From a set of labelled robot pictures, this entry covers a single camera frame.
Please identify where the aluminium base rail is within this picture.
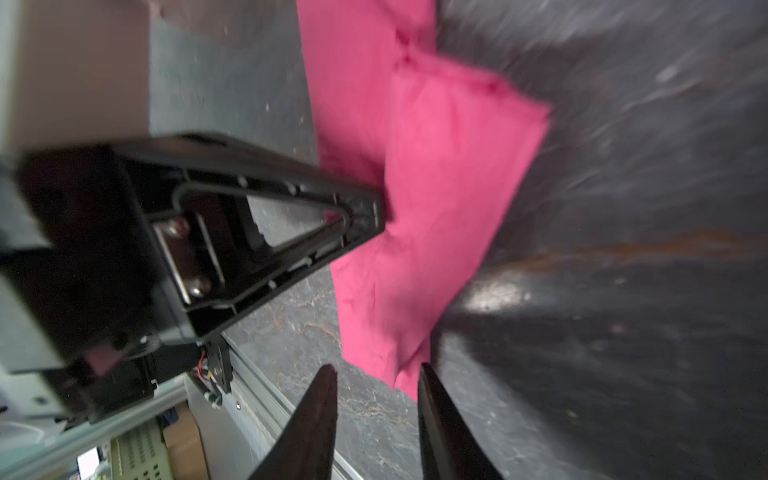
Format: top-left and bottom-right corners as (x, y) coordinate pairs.
(1, 332), (339, 479)

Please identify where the magenta paper napkin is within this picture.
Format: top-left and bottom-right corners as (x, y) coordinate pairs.
(297, 1), (550, 397)

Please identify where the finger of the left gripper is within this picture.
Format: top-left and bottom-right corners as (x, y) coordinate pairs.
(113, 133), (385, 342)

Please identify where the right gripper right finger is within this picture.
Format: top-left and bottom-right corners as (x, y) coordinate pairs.
(417, 363), (502, 480)

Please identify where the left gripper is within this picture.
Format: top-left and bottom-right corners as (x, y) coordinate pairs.
(1, 146), (198, 420)

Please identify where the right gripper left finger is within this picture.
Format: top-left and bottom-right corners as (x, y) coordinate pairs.
(250, 364), (338, 480)

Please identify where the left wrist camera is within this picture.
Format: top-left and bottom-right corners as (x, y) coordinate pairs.
(1, 1), (151, 153)

